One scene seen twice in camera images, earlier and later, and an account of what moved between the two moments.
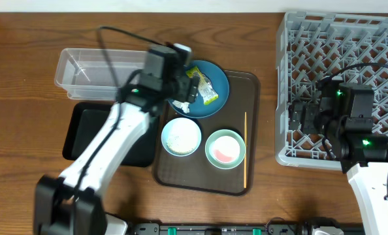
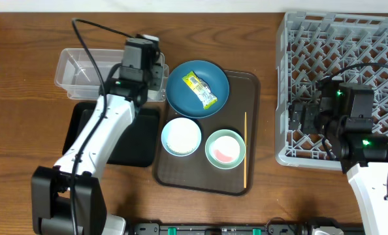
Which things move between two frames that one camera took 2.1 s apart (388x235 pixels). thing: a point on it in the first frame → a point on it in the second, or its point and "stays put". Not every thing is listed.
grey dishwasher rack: x=351 y=48 stays put
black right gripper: x=309 y=111 stays put
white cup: x=226 y=149 stays put
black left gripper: x=189 y=90 → x=155 y=76
